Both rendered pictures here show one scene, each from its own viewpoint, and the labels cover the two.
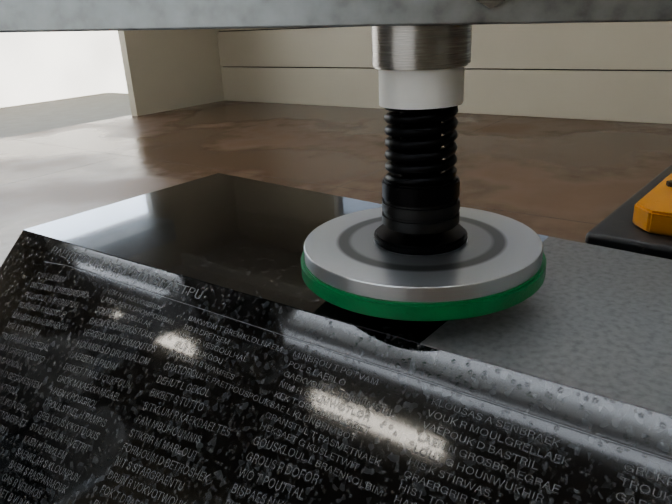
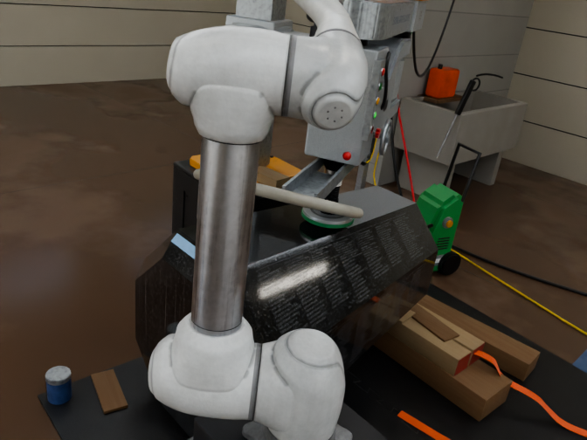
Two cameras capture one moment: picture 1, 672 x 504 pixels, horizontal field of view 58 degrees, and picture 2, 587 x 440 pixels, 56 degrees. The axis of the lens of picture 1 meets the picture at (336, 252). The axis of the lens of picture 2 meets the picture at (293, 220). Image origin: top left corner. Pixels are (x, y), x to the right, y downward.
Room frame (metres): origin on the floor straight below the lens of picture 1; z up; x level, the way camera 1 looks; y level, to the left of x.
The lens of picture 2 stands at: (0.45, 2.01, 1.81)
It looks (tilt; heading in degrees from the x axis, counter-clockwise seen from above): 25 degrees down; 276
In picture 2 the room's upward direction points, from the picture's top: 7 degrees clockwise
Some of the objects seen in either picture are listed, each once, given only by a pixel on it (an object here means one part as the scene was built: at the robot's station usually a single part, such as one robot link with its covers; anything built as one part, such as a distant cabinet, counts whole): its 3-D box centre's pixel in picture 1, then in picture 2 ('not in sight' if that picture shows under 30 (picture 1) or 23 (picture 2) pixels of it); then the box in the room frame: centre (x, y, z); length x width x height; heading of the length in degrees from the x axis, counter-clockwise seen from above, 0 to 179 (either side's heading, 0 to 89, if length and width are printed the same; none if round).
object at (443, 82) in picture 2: not in sight; (445, 81); (-0.28, -3.42, 1.00); 0.50 x 0.22 x 0.33; 53
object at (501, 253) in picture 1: (420, 244); (328, 211); (0.52, -0.08, 0.92); 0.21 x 0.21 x 0.01
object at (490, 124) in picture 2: not in sight; (457, 144); (-0.52, -3.39, 0.43); 1.30 x 0.62 x 0.86; 53
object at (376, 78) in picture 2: not in sight; (373, 99); (0.42, 0.01, 1.41); 0.08 x 0.03 x 0.28; 79
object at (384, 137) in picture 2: not in sight; (376, 135); (0.37, -0.17, 1.24); 0.15 x 0.10 x 0.15; 79
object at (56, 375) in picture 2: not in sight; (58, 385); (1.52, 0.31, 0.08); 0.10 x 0.10 x 0.13
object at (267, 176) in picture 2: not in sight; (268, 177); (0.87, -0.66, 0.81); 0.20 x 0.10 x 0.05; 147
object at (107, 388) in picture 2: not in sight; (108, 390); (1.34, 0.22, 0.02); 0.25 x 0.10 x 0.01; 129
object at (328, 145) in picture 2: not in sight; (350, 101); (0.50, -0.16, 1.36); 0.36 x 0.22 x 0.45; 79
